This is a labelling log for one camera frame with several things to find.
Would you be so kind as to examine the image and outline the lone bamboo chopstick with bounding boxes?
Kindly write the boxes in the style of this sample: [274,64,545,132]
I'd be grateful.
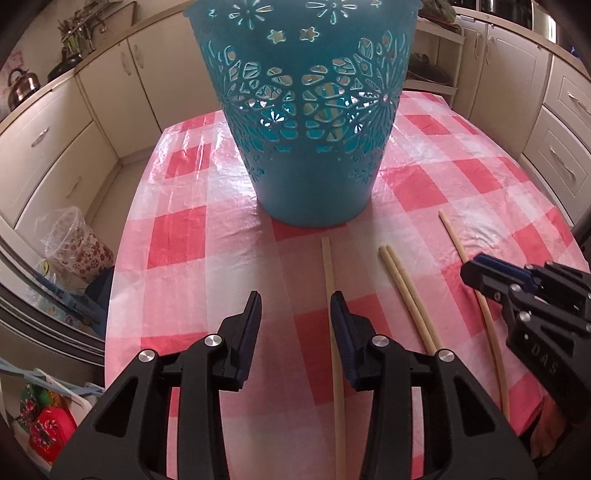
[438,210,510,420]

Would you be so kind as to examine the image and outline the cream lower kitchen cabinets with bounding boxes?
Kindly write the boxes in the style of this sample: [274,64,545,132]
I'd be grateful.
[1,6,590,238]

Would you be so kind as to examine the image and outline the red floral bag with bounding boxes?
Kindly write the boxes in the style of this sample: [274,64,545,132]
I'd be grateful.
[17,383,77,465]

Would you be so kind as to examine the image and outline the white storage rack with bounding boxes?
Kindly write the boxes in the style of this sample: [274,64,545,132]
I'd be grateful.
[404,17,466,106]

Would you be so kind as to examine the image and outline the clear floral plastic container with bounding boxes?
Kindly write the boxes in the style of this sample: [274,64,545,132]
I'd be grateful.
[35,206,115,284]

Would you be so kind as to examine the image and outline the pink checkered plastic tablecloth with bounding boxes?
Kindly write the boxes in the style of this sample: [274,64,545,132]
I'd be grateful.
[105,92,588,479]

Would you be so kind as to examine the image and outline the blue perforated plastic basket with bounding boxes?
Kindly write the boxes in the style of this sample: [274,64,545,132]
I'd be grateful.
[184,0,421,228]

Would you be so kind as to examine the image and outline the metal kettle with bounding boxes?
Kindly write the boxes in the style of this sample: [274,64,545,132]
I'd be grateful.
[7,68,41,111]

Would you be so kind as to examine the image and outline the utensil rack on wall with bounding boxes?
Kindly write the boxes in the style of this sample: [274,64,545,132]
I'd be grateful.
[58,0,120,58]

